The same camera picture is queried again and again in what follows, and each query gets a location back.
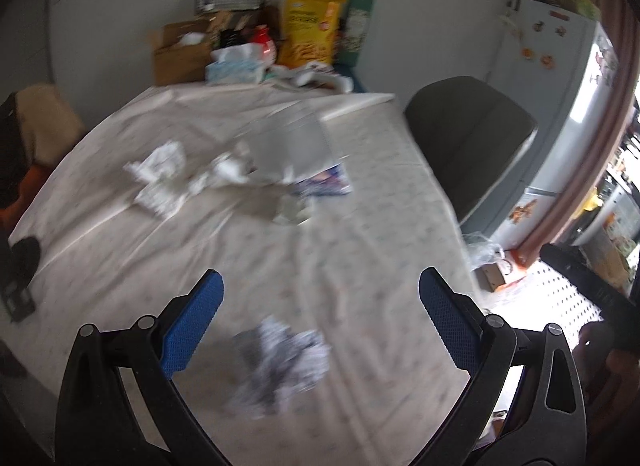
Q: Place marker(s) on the red bottle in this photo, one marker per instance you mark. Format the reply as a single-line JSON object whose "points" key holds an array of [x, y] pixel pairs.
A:
{"points": [[263, 43]]}

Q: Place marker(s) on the yellow snack bag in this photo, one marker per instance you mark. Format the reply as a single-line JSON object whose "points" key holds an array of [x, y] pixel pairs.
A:
{"points": [[307, 30]]}

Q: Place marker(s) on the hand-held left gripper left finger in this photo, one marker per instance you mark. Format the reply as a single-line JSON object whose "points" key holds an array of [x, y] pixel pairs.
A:
{"points": [[192, 326]]}

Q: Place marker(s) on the black phone stand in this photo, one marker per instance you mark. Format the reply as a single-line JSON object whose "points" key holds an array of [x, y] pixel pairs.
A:
{"points": [[22, 258]]}

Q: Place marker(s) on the yellow cloth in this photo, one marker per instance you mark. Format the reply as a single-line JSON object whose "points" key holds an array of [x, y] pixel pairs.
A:
{"points": [[592, 200]]}

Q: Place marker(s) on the blue printed wrapper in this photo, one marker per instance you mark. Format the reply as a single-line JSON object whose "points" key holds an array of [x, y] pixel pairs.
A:
{"points": [[325, 183]]}

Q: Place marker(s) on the beige cushioned chair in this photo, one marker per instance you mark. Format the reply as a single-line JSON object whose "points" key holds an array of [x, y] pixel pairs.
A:
{"points": [[45, 110]]}

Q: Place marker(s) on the pale blue tissue box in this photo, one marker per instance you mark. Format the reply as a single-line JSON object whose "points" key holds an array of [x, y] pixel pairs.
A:
{"points": [[232, 71]]}

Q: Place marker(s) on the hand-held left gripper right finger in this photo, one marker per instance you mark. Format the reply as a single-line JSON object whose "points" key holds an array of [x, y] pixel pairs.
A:
{"points": [[450, 326]]}

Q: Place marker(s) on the grey paper ball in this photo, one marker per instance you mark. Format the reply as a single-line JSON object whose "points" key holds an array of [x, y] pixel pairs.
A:
{"points": [[280, 366]]}

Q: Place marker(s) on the pale blue fridge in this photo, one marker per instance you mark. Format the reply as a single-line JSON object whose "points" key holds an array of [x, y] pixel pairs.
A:
{"points": [[550, 95]]}

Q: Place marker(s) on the white perforated floor mat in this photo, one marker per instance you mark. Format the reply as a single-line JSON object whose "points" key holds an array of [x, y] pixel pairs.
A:
{"points": [[550, 296]]}

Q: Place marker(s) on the black cloth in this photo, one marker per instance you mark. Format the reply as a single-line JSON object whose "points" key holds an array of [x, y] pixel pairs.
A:
{"points": [[12, 145]]}

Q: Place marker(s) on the white patterned tablecloth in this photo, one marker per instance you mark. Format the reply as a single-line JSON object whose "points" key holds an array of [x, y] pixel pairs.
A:
{"points": [[350, 256]]}

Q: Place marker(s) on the white game controller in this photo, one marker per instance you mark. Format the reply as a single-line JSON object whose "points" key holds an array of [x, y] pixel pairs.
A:
{"points": [[310, 76]]}

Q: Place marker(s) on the tall green box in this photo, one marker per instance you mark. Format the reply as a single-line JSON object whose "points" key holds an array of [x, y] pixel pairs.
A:
{"points": [[357, 25]]}

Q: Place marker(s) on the person's right hand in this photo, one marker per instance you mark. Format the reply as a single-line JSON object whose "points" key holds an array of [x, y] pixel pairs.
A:
{"points": [[622, 371]]}

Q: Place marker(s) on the white tissue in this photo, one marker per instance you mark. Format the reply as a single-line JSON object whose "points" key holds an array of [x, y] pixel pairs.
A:
{"points": [[157, 180], [225, 170]]}

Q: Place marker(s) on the clear plastic bag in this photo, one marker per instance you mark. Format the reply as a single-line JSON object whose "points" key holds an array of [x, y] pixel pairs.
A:
{"points": [[482, 248]]}

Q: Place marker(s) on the small cardboard box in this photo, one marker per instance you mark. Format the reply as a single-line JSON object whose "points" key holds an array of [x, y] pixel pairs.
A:
{"points": [[490, 278]]}

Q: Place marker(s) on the grey chair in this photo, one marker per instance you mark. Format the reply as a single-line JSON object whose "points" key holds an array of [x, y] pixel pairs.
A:
{"points": [[465, 130]]}

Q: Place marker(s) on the brown cardboard box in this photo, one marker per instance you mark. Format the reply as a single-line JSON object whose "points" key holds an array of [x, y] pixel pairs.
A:
{"points": [[175, 63]]}

